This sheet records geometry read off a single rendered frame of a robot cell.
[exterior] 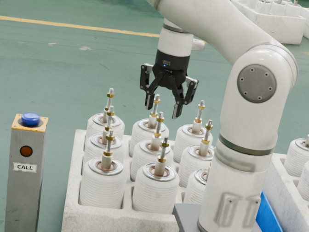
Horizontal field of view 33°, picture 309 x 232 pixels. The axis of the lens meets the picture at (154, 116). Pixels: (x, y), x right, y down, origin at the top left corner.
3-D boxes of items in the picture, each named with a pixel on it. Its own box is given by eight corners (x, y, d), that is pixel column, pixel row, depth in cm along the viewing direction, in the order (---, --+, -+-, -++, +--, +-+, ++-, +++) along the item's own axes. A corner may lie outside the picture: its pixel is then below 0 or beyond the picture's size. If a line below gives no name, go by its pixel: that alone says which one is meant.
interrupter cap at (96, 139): (96, 132, 129) (96, 130, 129) (125, 140, 128) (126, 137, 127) (85, 145, 122) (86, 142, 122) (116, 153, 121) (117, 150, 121)
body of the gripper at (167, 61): (150, 45, 115) (143, 85, 118) (185, 56, 112) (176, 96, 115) (165, 39, 121) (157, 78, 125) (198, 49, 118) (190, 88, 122)
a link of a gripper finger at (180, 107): (177, 96, 119) (173, 116, 121) (189, 100, 118) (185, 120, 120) (180, 94, 120) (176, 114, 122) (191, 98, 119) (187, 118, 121)
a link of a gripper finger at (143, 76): (150, 62, 122) (151, 87, 124) (143, 62, 123) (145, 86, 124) (145, 65, 119) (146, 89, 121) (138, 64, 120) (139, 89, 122)
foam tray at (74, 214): (225, 292, 121) (244, 228, 114) (55, 278, 116) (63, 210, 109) (200, 198, 157) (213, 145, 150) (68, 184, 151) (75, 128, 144)
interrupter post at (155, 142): (161, 150, 126) (163, 137, 125) (153, 152, 125) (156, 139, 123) (154, 145, 128) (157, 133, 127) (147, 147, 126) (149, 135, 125)
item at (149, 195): (170, 252, 120) (185, 184, 113) (129, 252, 117) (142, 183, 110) (160, 226, 128) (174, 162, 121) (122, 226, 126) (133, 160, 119)
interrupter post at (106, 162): (103, 163, 116) (105, 150, 114) (112, 167, 115) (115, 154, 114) (98, 168, 114) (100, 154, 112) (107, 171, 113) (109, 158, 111)
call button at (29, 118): (38, 129, 112) (39, 120, 111) (19, 127, 111) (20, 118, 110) (40, 121, 115) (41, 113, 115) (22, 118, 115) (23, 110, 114)
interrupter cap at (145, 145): (176, 153, 126) (176, 150, 126) (152, 159, 121) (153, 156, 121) (155, 139, 131) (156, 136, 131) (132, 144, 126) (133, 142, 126)
